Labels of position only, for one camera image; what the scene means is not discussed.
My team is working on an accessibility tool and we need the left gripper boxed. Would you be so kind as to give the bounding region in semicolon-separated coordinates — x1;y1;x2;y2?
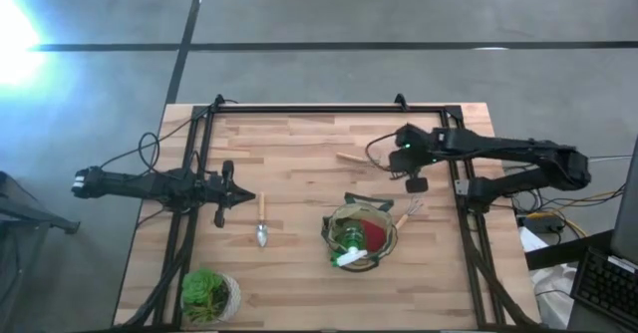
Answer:
201;161;257;228

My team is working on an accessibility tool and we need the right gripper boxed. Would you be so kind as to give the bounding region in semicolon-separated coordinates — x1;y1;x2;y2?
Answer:
388;123;435;194

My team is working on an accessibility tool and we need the steel trowel with wooden handle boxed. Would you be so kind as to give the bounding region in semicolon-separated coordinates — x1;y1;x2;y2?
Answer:
255;190;269;249

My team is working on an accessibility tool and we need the small wooden-handled claw rake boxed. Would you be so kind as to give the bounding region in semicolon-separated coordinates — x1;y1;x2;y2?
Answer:
335;152;373;167

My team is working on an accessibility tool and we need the wooden-handled pronged hand fork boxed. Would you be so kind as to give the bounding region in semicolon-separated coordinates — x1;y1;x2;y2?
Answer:
393;196;425;230

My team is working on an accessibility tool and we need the green spray bottle white nozzle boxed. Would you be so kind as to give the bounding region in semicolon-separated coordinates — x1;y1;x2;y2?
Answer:
329;218;369;268

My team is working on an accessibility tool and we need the beige green canvas gardening bag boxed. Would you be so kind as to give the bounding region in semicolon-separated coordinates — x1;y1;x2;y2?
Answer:
320;191;400;273

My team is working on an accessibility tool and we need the white plastic bag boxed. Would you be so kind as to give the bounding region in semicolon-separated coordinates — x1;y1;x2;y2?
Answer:
528;263;579;330

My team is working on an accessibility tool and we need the green succulent in white pot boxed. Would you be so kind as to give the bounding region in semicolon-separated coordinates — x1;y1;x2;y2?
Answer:
179;266;242;324

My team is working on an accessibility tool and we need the white paper sheet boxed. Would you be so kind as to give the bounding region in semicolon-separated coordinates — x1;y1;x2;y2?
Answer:
517;225;549;254

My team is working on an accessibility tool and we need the black desk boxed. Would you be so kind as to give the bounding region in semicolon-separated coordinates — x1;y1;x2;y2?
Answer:
523;228;614;272

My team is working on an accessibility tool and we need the black metal stand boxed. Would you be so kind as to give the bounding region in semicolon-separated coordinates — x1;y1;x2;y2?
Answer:
0;170;81;237

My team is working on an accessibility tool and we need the black computer keyboard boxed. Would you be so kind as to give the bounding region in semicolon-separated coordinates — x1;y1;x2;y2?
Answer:
570;246;638;330

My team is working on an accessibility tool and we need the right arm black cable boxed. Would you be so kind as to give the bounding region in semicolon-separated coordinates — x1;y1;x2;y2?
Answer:
365;132;400;167

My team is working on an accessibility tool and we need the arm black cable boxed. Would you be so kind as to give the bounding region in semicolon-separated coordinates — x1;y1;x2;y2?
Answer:
365;132;400;167
99;98;239;172

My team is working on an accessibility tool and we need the black aluminium table frame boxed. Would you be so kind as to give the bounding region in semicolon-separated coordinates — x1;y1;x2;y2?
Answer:
119;92;542;332

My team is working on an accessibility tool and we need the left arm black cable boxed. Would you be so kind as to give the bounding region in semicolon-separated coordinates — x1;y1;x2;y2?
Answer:
99;98;239;172

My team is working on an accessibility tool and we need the yellow cable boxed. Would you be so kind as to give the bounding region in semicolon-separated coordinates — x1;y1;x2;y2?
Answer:
517;187;627;239

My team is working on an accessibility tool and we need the white cable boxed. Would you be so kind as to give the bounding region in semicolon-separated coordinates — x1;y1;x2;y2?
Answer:
587;155;634;165

